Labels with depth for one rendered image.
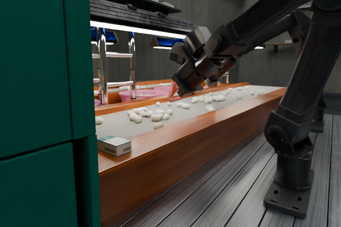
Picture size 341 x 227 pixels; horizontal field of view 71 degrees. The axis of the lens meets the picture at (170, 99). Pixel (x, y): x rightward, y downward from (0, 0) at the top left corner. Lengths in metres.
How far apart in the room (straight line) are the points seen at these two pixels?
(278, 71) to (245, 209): 7.84
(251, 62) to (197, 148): 7.90
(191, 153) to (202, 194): 0.10
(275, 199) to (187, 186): 0.17
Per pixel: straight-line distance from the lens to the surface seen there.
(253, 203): 0.50
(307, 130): 0.55
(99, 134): 0.66
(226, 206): 0.48
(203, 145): 0.61
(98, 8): 0.74
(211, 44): 0.59
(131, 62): 1.05
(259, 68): 8.38
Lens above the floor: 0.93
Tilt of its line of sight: 9 degrees down
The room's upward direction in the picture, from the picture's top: straight up
